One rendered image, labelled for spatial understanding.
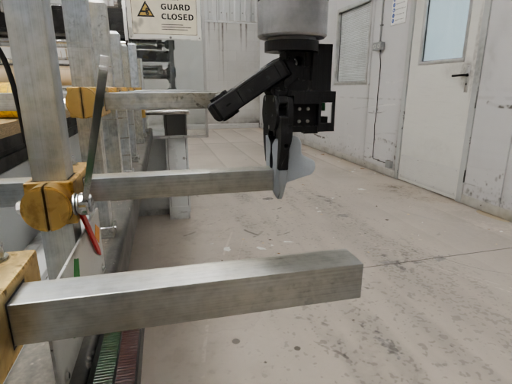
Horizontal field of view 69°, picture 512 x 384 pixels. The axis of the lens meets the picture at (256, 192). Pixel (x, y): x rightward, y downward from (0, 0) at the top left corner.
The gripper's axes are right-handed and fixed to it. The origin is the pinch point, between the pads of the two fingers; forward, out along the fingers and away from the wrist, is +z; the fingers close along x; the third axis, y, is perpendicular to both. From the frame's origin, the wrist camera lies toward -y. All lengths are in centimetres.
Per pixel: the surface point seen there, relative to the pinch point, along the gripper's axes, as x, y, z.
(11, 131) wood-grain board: 39, -46, -5
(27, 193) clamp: -8.2, -29.0, -3.7
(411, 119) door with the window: 288, 231, 17
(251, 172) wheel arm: -1.5, -3.7, -3.1
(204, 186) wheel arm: -1.4, -10.1, -1.6
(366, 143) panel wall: 369, 229, 53
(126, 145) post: 69, -26, 3
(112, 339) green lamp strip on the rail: -11.9, -21.9, 12.5
